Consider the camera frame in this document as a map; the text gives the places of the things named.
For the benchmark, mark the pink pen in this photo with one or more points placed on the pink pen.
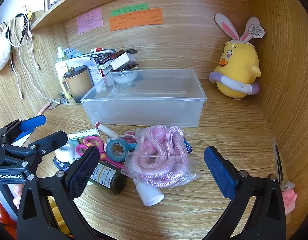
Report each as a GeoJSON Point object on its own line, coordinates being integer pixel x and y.
{"type": "Point", "coordinates": [43, 108]}

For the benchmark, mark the person's left hand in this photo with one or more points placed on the person's left hand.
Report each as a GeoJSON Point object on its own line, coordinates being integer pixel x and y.
{"type": "Point", "coordinates": [17, 195]}

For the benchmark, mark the yellow chick plush toy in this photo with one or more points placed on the yellow chick plush toy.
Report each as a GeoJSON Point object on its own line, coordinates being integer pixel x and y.
{"type": "Point", "coordinates": [236, 62]}

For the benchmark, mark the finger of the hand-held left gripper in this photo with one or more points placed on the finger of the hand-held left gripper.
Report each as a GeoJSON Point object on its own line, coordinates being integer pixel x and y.
{"type": "Point", "coordinates": [52, 141]}
{"type": "Point", "coordinates": [33, 123]}

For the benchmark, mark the white red lip balm stick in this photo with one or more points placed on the white red lip balm stick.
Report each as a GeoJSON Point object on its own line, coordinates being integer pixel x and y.
{"type": "Point", "coordinates": [106, 130]}

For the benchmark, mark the white ceramic bowl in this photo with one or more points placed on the white ceramic bowl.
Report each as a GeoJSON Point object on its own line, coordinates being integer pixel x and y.
{"type": "Point", "coordinates": [123, 77]}

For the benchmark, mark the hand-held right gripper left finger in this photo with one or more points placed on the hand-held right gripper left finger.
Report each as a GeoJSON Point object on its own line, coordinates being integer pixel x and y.
{"type": "Point", "coordinates": [83, 173]}

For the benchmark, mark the teal tape roll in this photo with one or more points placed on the teal tape roll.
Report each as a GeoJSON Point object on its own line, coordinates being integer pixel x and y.
{"type": "Point", "coordinates": [111, 155]}

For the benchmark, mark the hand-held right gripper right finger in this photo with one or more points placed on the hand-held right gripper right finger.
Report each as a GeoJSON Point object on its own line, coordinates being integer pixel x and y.
{"type": "Point", "coordinates": [220, 173]}

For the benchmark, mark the small white bottle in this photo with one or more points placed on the small white bottle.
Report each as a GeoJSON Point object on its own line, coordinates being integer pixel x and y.
{"type": "Point", "coordinates": [150, 195]}

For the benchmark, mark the person's left forearm orange sleeve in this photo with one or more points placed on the person's left forearm orange sleeve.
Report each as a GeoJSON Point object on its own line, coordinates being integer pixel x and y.
{"type": "Point", "coordinates": [4, 218]}

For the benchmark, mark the white cardboard box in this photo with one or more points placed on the white cardboard box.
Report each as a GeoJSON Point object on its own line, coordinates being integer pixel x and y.
{"type": "Point", "coordinates": [122, 61]}

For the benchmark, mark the teal white cylinder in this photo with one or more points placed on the teal white cylinder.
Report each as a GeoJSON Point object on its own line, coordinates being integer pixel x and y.
{"type": "Point", "coordinates": [65, 153]}

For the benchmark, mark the green cap spray bottle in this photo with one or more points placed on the green cap spray bottle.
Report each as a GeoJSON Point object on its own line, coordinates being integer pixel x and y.
{"type": "Point", "coordinates": [60, 57]}

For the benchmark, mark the pink paper note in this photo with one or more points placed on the pink paper note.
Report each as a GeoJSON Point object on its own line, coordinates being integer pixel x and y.
{"type": "Point", "coordinates": [90, 21]}

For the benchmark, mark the red white marker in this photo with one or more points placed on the red white marker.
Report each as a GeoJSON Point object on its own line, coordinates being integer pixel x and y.
{"type": "Point", "coordinates": [101, 49]}

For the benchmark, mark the dark labelled bottle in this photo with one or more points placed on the dark labelled bottle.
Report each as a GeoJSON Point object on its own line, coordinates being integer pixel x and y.
{"type": "Point", "coordinates": [108, 178]}

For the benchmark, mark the orange paper note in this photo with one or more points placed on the orange paper note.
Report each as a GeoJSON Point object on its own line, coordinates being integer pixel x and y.
{"type": "Point", "coordinates": [136, 21]}

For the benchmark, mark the stack of papers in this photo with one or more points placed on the stack of papers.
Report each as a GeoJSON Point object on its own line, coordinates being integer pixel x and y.
{"type": "Point", "coordinates": [81, 60]}

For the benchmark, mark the clear plastic storage box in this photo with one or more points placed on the clear plastic storage box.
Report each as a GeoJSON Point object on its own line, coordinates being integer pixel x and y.
{"type": "Point", "coordinates": [144, 105]}

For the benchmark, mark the green paper note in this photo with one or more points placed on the green paper note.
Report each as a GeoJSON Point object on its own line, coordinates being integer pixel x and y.
{"type": "Point", "coordinates": [128, 8]}

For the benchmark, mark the brown lidded mug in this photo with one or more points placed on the brown lidded mug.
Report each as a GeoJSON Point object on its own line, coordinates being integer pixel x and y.
{"type": "Point", "coordinates": [78, 85]}

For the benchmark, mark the blue white carton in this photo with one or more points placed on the blue white carton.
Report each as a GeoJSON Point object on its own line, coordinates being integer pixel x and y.
{"type": "Point", "coordinates": [20, 138]}

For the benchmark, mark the white green ointment tube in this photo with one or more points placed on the white green ointment tube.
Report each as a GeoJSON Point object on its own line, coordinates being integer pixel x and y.
{"type": "Point", "coordinates": [81, 134]}

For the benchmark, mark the dark blue round tin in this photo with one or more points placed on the dark blue round tin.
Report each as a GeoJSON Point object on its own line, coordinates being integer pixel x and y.
{"type": "Point", "coordinates": [60, 164]}

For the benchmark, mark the red white box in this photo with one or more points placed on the red white box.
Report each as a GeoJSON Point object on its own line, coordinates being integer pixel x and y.
{"type": "Point", "coordinates": [105, 73]}

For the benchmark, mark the pink scissors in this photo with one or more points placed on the pink scissors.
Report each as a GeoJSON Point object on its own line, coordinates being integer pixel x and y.
{"type": "Point", "coordinates": [90, 142]}

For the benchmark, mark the blue foil packet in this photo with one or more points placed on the blue foil packet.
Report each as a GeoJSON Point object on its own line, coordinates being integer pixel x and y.
{"type": "Point", "coordinates": [189, 147]}

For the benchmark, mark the pink paw toy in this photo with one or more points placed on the pink paw toy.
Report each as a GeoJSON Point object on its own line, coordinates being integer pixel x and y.
{"type": "Point", "coordinates": [289, 201]}

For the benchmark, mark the thin frame glasses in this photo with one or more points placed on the thin frame glasses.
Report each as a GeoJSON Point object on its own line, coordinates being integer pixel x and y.
{"type": "Point", "coordinates": [53, 103]}

